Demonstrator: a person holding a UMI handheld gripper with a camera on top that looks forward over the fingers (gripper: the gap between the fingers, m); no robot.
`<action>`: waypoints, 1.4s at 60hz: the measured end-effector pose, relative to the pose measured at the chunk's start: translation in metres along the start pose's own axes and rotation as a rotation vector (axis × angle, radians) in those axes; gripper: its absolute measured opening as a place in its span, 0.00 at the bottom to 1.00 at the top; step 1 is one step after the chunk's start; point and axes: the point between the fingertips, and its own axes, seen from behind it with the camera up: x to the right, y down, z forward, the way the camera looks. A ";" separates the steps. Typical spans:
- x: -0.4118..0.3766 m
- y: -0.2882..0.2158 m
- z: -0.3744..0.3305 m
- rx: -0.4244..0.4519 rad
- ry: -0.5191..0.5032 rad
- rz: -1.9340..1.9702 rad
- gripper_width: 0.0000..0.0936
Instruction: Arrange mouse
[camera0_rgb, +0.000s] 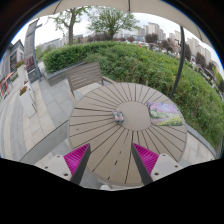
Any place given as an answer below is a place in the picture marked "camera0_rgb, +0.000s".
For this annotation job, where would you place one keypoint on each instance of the grey slatted outdoor chair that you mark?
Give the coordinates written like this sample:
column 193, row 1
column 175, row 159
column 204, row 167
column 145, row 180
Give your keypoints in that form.
column 85, row 74

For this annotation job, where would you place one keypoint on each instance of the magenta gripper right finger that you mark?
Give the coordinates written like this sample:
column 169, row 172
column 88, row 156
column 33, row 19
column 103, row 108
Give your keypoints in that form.
column 152, row 166

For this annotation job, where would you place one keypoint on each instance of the floral painted mouse pad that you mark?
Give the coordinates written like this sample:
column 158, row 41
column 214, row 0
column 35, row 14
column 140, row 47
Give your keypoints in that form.
column 163, row 114

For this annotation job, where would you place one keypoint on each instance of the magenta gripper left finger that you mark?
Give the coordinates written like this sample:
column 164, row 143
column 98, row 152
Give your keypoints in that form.
column 70, row 167

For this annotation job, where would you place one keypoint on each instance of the round slatted beige table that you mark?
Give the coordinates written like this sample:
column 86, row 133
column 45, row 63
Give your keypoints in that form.
column 92, row 122

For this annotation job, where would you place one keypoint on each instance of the grey advertising sign board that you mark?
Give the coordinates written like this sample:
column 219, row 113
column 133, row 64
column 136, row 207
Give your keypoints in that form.
column 32, row 68

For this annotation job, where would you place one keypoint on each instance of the white rectangular planter box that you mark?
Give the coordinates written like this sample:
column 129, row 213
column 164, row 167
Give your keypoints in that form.
column 27, row 101

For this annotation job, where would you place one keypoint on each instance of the beige umbrella canopy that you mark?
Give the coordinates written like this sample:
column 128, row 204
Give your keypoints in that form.
column 155, row 7

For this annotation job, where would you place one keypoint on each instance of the dark umbrella pole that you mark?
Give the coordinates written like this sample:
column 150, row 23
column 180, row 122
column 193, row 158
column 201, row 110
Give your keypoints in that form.
column 182, row 58

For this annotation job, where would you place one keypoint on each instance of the trimmed green hedge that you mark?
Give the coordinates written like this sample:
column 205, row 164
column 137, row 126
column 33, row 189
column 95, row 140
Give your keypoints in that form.
column 201, row 106

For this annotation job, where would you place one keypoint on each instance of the large green tree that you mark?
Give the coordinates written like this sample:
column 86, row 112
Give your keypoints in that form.
column 110, row 20

